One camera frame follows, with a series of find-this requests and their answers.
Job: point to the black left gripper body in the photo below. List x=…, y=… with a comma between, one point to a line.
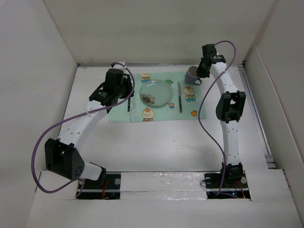
x=124, y=91

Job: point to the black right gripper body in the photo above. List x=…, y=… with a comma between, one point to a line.
x=202, y=71

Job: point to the purple ceramic mug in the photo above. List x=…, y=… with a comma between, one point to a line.
x=191, y=76

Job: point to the steel fork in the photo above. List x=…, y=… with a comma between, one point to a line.
x=129, y=105

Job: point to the steel table knife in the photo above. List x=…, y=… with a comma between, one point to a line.
x=179, y=97

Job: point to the green cartoon print placemat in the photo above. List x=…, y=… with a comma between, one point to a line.
x=191, y=97

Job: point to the green floral ceramic plate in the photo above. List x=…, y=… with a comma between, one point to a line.
x=156, y=93

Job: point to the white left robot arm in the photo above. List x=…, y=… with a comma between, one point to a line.
x=63, y=154

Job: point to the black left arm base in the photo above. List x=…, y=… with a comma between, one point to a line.
x=109, y=189

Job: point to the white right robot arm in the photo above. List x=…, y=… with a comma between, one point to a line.
x=228, y=111

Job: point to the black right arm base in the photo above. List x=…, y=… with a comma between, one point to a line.
x=235, y=189

